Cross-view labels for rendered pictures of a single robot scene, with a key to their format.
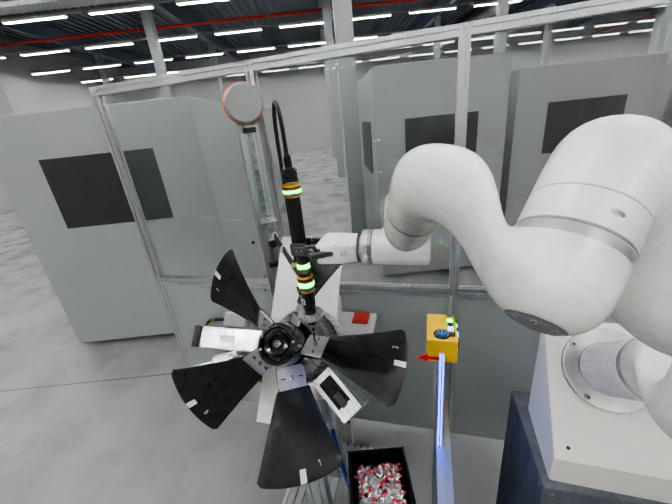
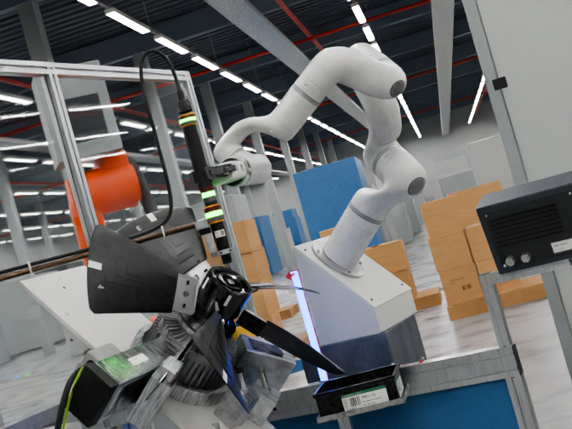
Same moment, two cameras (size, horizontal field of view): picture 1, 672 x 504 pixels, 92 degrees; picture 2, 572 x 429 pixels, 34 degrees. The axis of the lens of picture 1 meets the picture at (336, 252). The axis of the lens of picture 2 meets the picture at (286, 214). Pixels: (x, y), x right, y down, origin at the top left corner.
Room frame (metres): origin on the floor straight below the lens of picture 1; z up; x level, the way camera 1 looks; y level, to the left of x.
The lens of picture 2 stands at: (0.21, 2.42, 1.29)
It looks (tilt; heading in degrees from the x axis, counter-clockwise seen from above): 1 degrees up; 279
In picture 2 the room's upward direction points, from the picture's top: 16 degrees counter-clockwise
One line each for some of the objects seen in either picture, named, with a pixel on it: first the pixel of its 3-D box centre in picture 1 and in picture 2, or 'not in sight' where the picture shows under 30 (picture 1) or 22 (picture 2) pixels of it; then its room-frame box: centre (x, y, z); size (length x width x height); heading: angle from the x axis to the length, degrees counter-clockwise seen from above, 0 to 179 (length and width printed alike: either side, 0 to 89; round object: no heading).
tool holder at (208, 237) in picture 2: (307, 299); (216, 236); (0.78, 0.09, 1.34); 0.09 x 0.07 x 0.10; 18
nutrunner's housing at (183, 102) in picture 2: (300, 247); (203, 176); (0.77, 0.09, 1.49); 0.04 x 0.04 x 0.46
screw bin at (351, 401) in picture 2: (381, 495); (360, 391); (0.55, -0.05, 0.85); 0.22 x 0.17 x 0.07; 178
